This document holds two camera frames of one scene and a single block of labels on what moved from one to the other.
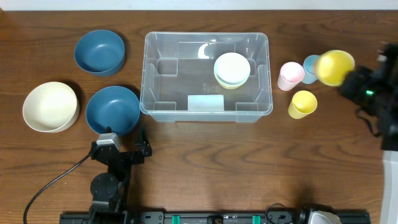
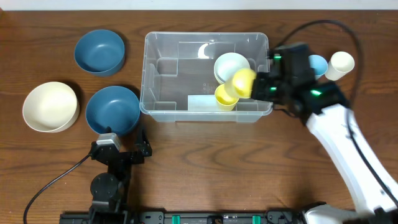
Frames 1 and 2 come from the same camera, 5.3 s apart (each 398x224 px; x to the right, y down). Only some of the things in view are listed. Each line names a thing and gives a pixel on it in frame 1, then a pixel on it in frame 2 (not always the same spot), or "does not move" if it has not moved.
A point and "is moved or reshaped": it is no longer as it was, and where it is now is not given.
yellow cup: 333,66 → 240,84
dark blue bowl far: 100,53 does not move
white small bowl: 232,68 does not move
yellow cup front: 303,104 is moved or reshaped
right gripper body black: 348,83 → 263,90
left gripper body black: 125,155 does not move
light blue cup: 311,65 does not move
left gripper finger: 107,129 does not move
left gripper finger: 143,145 does not move
